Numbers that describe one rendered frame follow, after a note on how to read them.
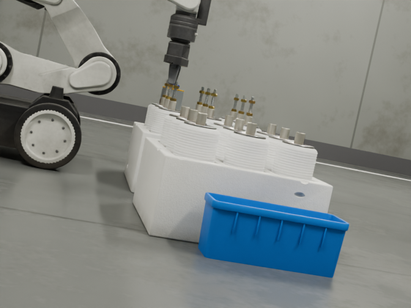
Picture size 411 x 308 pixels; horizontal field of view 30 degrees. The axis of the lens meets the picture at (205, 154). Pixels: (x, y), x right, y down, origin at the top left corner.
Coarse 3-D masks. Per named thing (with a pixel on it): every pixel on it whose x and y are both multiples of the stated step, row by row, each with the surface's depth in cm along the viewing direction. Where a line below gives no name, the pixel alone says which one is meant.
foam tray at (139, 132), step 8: (136, 128) 239; (144, 128) 230; (136, 136) 233; (144, 136) 216; (152, 136) 217; (160, 136) 217; (136, 144) 228; (128, 152) 252; (136, 152) 223; (128, 160) 246; (136, 160) 218; (128, 168) 240; (136, 168) 217; (128, 176) 234; (136, 176) 217; (128, 184) 229
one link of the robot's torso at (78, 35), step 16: (32, 0) 242; (48, 0) 241; (64, 0) 243; (64, 16) 244; (80, 16) 246; (64, 32) 247; (80, 32) 248; (96, 32) 249; (80, 48) 248; (96, 48) 249; (80, 64) 248
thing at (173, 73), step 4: (172, 64) 233; (172, 68) 234; (176, 68) 233; (172, 72) 234; (176, 72) 233; (168, 76) 234; (172, 76) 234; (176, 76) 234; (168, 80) 234; (172, 80) 234
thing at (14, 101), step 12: (0, 96) 258; (12, 96) 272; (48, 96) 240; (60, 96) 235; (0, 108) 229; (12, 108) 230; (24, 108) 231; (72, 108) 233; (0, 120) 230; (12, 120) 230; (0, 132) 230; (12, 132) 231; (0, 144) 231; (12, 144) 231
